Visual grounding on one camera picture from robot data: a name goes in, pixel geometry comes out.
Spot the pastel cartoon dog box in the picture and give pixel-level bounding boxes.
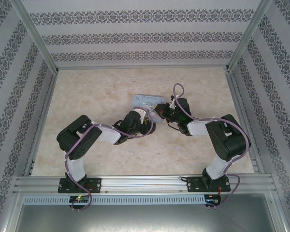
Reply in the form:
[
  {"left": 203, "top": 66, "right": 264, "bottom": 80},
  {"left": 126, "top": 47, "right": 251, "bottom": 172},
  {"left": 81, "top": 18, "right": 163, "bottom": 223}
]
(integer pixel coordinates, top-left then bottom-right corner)
[{"left": 131, "top": 94, "right": 167, "bottom": 124}]

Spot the grey metal panel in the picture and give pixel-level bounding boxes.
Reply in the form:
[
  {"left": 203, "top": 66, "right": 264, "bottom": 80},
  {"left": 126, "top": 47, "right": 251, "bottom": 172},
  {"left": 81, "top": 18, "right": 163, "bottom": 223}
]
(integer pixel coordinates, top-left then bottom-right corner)
[{"left": 4, "top": 193, "right": 288, "bottom": 232}]

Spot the left controller board with lights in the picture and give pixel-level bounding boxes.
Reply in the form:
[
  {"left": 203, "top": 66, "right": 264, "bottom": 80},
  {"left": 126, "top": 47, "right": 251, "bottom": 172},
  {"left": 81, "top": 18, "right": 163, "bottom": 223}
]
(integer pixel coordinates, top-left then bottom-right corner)
[{"left": 69, "top": 195, "right": 91, "bottom": 205}]

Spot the controller board with lights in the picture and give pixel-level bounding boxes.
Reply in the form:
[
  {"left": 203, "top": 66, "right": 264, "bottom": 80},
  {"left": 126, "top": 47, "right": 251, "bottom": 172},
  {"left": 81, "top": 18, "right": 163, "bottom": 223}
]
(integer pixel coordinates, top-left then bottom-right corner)
[
  {"left": 205, "top": 194, "right": 222, "bottom": 205},
  {"left": 69, "top": 195, "right": 91, "bottom": 205}
]

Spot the right controller board with lights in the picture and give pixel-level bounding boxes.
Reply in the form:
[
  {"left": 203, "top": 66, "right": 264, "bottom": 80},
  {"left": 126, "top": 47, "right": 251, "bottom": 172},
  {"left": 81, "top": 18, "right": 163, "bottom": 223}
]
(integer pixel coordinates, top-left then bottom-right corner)
[{"left": 205, "top": 194, "right": 222, "bottom": 205}]

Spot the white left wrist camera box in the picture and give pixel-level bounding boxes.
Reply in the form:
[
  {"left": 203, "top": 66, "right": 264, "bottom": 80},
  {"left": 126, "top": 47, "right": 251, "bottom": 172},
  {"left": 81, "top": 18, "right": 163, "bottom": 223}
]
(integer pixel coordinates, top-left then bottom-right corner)
[{"left": 132, "top": 108, "right": 148, "bottom": 122}]

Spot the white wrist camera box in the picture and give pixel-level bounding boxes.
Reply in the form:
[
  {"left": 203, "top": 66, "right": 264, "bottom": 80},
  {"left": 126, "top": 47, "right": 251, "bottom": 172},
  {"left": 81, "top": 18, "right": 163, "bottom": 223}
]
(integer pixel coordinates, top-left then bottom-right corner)
[
  {"left": 169, "top": 95, "right": 182, "bottom": 108},
  {"left": 132, "top": 108, "right": 148, "bottom": 122}
]

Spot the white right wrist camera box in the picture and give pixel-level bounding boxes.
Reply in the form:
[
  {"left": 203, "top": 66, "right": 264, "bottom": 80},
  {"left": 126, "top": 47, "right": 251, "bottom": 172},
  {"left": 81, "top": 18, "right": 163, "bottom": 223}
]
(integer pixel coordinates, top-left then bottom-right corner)
[{"left": 169, "top": 95, "right": 182, "bottom": 108}]

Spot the aluminium mounting rail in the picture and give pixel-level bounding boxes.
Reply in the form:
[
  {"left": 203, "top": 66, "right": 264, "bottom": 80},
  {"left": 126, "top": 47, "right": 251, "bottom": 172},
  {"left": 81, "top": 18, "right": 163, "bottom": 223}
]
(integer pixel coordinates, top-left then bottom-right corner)
[{"left": 13, "top": 175, "right": 277, "bottom": 194}]

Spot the aluminium side rail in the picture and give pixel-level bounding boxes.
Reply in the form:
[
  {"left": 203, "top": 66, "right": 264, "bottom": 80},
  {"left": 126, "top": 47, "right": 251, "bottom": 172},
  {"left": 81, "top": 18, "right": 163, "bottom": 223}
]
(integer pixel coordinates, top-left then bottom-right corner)
[
  {"left": 23, "top": 72, "right": 59, "bottom": 176},
  {"left": 226, "top": 71, "right": 265, "bottom": 174}
]

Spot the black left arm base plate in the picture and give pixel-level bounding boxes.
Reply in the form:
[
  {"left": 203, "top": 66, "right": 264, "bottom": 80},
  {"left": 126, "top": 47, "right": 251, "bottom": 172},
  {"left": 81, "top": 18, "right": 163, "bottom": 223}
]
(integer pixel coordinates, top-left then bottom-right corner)
[{"left": 58, "top": 177, "right": 102, "bottom": 194}]

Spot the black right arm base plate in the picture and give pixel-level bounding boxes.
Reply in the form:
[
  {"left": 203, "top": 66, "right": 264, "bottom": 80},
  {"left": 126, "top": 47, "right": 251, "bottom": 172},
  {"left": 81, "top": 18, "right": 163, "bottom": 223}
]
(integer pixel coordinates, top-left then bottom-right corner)
[{"left": 186, "top": 175, "right": 232, "bottom": 193}]

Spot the grey slotted cable duct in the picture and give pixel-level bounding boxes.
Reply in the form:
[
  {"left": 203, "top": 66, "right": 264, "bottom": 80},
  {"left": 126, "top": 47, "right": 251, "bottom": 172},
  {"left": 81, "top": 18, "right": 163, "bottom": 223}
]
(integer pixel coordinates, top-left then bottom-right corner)
[{"left": 22, "top": 195, "right": 206, "bottom": 205}]

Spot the aluminium frame post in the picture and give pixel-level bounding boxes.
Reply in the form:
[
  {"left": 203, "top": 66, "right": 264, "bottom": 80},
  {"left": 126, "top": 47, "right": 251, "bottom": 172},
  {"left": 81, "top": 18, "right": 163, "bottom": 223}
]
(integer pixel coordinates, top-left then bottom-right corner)
[
  {"left": 10, "top": 0, "right": 60, "bottom": 73},
  {"left": 225, "top": 0, "right": 273, "bottom": 72}
]

